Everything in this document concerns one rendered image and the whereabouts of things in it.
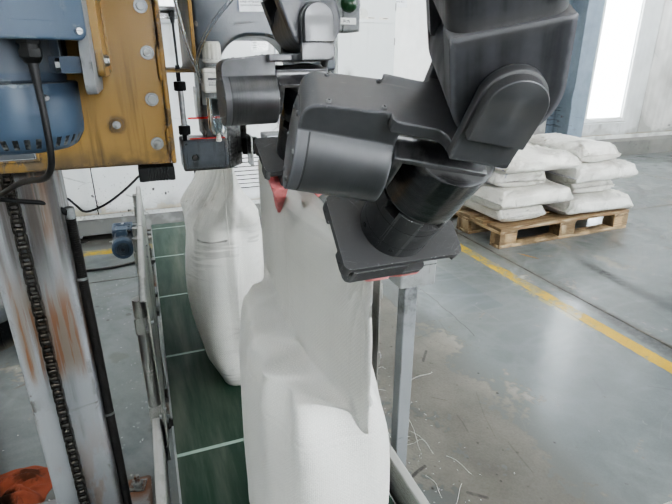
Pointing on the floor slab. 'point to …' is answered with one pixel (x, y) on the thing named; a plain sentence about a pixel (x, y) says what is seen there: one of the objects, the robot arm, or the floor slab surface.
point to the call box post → (406, 314)
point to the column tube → (70, 294)
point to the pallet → (469, 220)
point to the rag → (25, 485)
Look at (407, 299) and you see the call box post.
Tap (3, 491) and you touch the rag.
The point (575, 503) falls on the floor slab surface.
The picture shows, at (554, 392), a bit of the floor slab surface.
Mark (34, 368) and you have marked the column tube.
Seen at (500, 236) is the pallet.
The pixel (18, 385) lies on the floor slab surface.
